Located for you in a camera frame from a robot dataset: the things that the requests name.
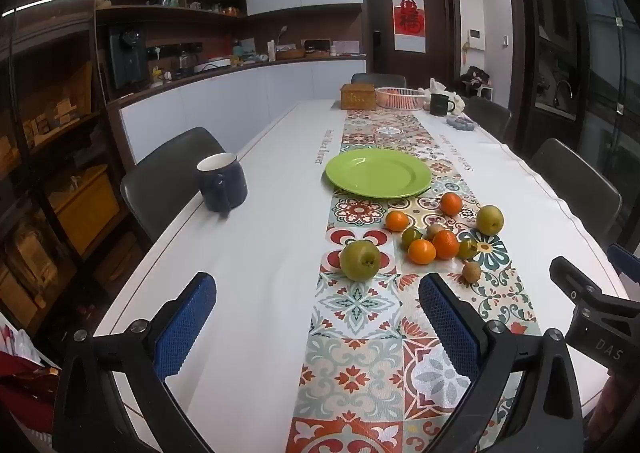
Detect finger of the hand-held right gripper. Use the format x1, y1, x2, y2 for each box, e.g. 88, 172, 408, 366
606, 243, 640, 280
549, 256, 640, 329

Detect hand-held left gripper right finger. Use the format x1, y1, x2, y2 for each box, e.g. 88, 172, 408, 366
419, 274, 585, 453

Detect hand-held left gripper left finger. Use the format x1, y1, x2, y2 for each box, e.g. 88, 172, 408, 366
52, 272, 217, 453

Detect green plate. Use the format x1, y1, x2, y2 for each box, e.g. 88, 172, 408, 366
325, 148, 432, 199

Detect patterned table runner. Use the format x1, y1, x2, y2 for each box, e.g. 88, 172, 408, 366
285, 108, 543, 453

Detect grey chair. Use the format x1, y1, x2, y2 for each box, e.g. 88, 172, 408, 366
120, 127, 241, 246
351, 73, 407, 88
462, 96, 513, 141
530, 138, 623, 234

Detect navy blue mug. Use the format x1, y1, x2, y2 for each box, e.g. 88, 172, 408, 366
196, 153, 248, 218

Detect yellow storage box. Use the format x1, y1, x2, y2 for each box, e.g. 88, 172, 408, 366
50, 168, 122, 255

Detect red bag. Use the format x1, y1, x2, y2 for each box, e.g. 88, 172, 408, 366
0, 323, 62, 421

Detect dark green mug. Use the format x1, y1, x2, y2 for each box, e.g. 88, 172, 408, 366
429, 93, 457, 116

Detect white counter cabinets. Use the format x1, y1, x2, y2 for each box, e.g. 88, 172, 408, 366
120, 58, 367, 166

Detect dark bag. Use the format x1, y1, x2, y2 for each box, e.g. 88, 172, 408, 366
460, 65, 494, 90

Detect pink plastic basket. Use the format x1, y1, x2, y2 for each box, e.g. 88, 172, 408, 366
375, 87, 425, 110

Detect glass door display cabinet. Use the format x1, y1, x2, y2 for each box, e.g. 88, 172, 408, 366
0, 0, 153, 349

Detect wicker box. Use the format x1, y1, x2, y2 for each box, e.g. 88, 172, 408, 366
340, 83, 377, 110

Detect black water dispenser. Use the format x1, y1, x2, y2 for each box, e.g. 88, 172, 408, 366
109, 25, 150, 88

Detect red door poster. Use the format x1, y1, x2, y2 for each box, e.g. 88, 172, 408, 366
391, 0, 427, 54

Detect dark brown door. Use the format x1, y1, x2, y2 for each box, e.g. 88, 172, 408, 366
361, 0, 461, 90

